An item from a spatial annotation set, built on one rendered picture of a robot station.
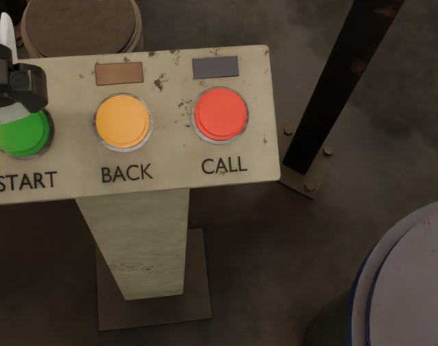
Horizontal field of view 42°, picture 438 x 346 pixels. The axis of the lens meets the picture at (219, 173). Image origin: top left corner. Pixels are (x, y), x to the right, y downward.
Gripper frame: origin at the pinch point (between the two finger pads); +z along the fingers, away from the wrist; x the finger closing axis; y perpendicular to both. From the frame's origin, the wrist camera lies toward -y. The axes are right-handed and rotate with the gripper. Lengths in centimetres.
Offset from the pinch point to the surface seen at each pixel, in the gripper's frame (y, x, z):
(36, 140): -1.1, -1.1, 5.7
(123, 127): -0.6, -7.5, 5.7
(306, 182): -6, -37, 68
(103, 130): -0.7, -6.0, 5.7
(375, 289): -17.4, -30.6, 18.7
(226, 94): 1.4, -15.5, 5.8
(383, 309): -19.4, -31.0, 18.0
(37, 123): 0.2, -1.3, 5.7
